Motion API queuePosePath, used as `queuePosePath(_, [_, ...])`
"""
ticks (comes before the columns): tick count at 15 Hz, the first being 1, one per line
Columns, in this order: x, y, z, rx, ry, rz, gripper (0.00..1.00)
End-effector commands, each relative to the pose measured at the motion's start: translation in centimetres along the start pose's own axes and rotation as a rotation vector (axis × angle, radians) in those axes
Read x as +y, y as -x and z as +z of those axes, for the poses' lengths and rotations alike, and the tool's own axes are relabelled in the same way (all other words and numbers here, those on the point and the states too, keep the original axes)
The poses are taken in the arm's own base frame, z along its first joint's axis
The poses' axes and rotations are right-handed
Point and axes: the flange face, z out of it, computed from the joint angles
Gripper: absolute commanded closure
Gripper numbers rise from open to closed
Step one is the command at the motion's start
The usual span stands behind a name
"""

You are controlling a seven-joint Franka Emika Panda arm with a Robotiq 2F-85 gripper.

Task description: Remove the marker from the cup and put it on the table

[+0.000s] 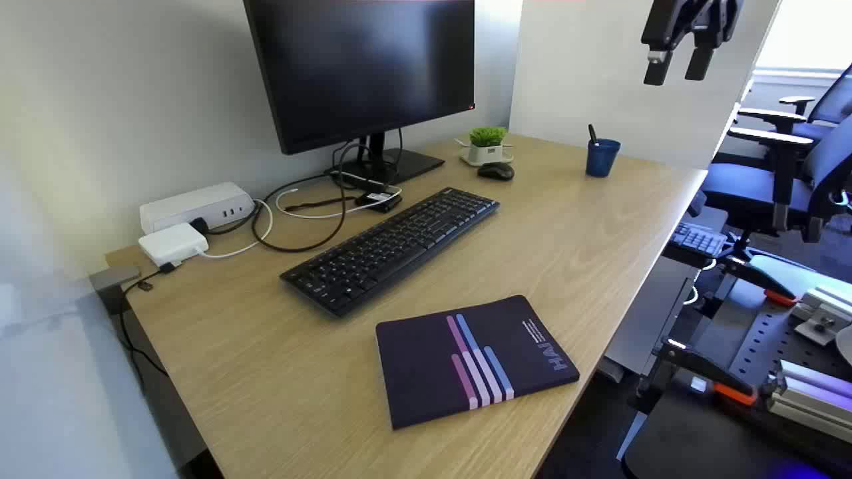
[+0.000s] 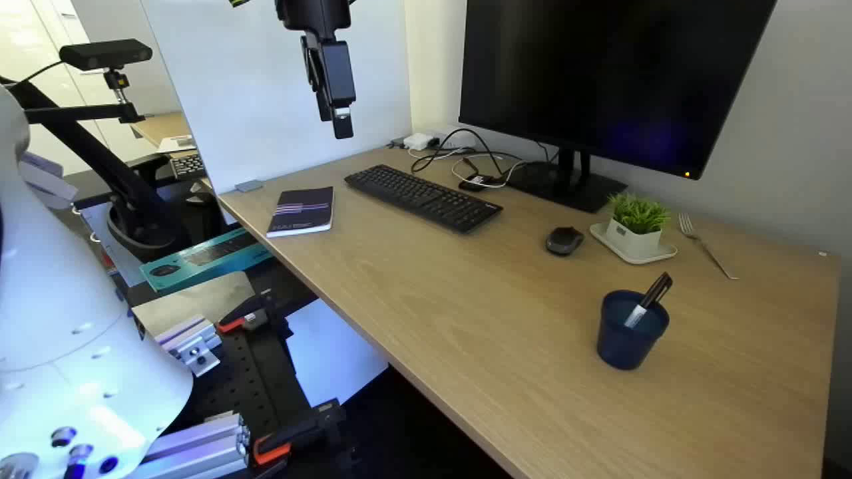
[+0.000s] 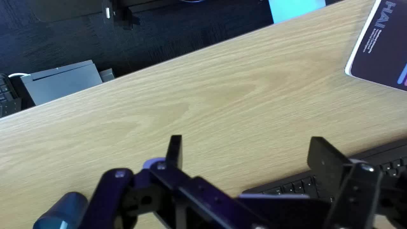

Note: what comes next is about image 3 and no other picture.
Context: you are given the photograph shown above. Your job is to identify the black computer keyboard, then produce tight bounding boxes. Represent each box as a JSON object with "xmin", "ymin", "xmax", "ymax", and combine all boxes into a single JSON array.
[{"xmin": 241, "ymin": 139, "xmax": 407, "ymax": 227}]

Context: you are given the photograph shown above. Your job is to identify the light blue panel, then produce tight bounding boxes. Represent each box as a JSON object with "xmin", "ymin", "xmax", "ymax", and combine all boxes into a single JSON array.
[{"xmin": 267, "ymin": 0, "xmax": 327, "ymax": 24}]

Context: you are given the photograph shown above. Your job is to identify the dark striped mouse pad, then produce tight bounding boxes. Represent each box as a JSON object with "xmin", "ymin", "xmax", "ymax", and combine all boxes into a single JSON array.
[{"xmin": 344, "ymin": 0, "xmax": 407, "ymax": 93}]

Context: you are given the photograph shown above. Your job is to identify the gray box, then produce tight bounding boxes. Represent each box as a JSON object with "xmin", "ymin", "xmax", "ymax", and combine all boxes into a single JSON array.
[{"xmin": 19, "ymin": 60, "xmax": 105, "ymax": 107}]

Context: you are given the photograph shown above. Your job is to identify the dark keypad device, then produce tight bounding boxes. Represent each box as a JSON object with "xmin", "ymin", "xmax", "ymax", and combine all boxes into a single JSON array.
[{"xmin": 0, "ymin": 74, "xmax": 23, "ymax": 119}]

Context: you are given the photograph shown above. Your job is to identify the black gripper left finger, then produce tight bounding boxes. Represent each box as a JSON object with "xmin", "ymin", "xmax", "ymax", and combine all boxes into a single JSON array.
[{"xmin": 80, "ymin": 134, "xmax": 272, "ymax": 229}]

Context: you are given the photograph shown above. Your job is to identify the white cable loop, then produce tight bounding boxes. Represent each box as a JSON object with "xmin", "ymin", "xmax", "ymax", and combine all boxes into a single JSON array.
[{"xmin": 7, "ymin": 70, "xmax": 32, "ymax": 80}]

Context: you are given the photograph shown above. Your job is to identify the blue cup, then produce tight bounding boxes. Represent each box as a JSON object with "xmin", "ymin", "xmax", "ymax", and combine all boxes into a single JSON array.
[{"xmin": 32, "ymin": 191, "xmax": 89, "ymax": 229}]

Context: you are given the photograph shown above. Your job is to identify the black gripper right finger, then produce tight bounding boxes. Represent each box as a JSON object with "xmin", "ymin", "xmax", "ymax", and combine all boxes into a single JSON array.
[{"xmin": 307, "ymin": 135, "xmax": 384, "ymax": 229}]

